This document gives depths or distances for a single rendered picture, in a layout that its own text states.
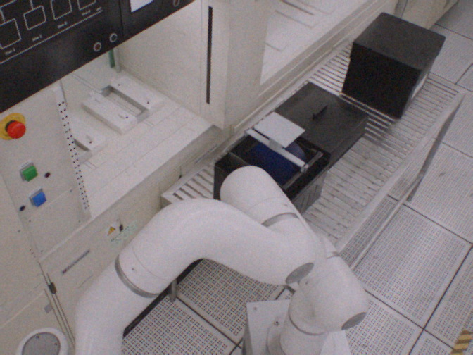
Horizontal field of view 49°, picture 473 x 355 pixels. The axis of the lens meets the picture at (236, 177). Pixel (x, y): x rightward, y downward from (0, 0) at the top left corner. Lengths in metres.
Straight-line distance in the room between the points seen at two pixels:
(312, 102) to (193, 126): 0.48
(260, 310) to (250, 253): 0.80
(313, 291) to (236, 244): 0.43
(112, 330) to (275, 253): 0.29
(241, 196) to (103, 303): 0.28
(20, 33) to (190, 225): 0.58
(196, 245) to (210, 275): 1.75
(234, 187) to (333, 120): 1.16
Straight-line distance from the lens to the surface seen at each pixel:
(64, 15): 1.21
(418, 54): 2.18
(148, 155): 1.80
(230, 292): 2.47
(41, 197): 1.41
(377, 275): 2.66
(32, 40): 1.18
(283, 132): 1.58
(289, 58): 2.24
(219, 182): 1.71
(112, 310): 0.85
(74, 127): 1.88
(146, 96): 1.95
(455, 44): 4.31
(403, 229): 2.87
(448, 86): 2.51
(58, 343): 0.95
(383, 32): 2.25
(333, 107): 2.05
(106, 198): 1.69
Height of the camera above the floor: 2.17
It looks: 49 degrees down
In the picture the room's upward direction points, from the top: 6 degrees clockwise
